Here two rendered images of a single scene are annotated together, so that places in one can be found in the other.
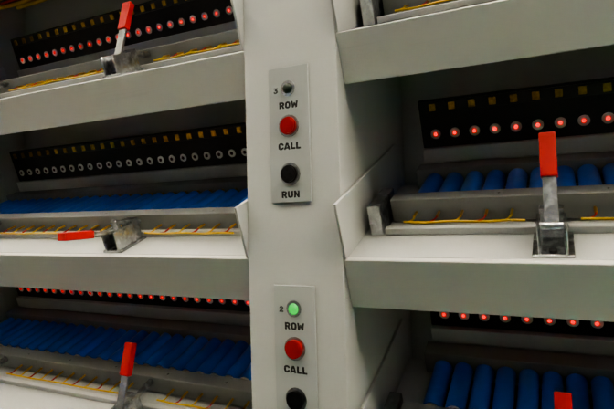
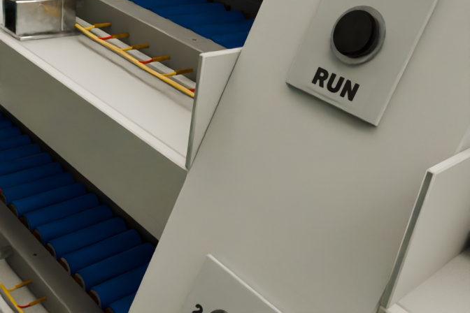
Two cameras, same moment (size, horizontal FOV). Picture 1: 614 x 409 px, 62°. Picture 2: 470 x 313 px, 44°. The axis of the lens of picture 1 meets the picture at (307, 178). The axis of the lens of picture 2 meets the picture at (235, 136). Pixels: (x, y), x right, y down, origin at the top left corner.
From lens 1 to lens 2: 0.25 m
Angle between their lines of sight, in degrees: 17
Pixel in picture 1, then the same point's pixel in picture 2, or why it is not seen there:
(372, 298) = not seen: outside the picture
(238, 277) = (160, 192)
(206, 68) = not seen: outside the picture
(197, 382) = (60, 297)
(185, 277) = (84, 137)
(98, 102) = not seen: outside the picture
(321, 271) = (314, 294)
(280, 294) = (210, 282)
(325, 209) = (399, 163)
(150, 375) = (12, 242)
